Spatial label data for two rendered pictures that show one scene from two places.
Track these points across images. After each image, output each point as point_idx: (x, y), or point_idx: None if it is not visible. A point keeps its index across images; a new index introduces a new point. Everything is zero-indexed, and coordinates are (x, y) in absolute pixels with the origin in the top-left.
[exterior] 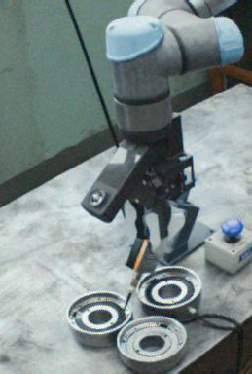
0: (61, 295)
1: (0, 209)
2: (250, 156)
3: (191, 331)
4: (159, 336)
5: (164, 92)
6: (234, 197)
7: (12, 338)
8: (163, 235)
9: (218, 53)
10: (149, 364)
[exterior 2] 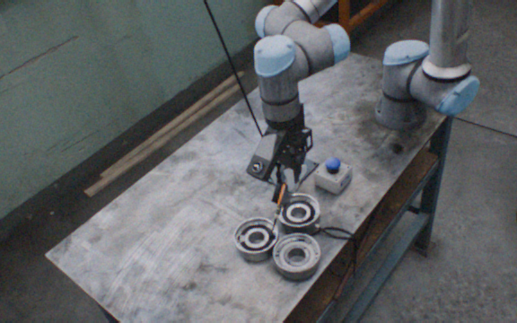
0: (223, 222)
1: (163, 161)
2: (330, 103)
3: (319, 241)
4: (300, 248)
5: (296, 93)
6: (325, 136)
7: (195, 266)
8: (297, 181)
9: (332, 57)
10: (299, 274)
